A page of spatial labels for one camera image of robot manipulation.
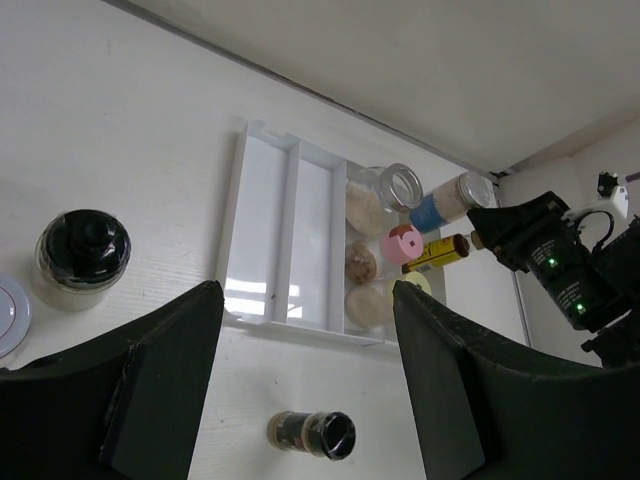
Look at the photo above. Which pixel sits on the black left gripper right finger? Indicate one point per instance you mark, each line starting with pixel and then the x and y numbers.
pixel 487 407

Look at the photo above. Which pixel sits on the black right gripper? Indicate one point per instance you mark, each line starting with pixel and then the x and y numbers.
pixel 591 276

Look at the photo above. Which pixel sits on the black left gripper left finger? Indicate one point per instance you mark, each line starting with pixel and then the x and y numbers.
pixel 124 405

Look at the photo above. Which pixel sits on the blue label white bottle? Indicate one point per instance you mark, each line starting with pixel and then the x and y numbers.
pixel 451 201

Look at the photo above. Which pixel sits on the yellow bottle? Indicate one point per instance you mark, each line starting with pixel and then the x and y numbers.
pixel 444 251

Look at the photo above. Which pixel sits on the pink lid spice jar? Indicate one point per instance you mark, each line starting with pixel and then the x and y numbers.
pixel 369 259

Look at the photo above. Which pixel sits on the glass jar beige powder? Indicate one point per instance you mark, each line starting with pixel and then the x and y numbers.
pixel 377 195

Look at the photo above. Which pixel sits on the yellow-green lid spice jar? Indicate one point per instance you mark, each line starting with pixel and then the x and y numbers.
pixel 370 305

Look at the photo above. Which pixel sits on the red label spice jar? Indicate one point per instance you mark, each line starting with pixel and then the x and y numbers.
pixel 16 315

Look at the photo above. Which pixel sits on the small dark pepper bottle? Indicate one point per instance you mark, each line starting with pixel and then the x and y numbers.
pixel 331 435

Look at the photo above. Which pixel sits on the black dome lid jar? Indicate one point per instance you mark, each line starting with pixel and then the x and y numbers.
pixel 79 257

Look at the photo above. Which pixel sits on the white divided organizer tray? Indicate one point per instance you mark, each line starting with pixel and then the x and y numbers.
pixel 281 260

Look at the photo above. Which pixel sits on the aluminium side rail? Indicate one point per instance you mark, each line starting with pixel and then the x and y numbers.
pixel 516 284

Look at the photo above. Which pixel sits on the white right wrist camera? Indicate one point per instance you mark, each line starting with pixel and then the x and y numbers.
pixel 612 198

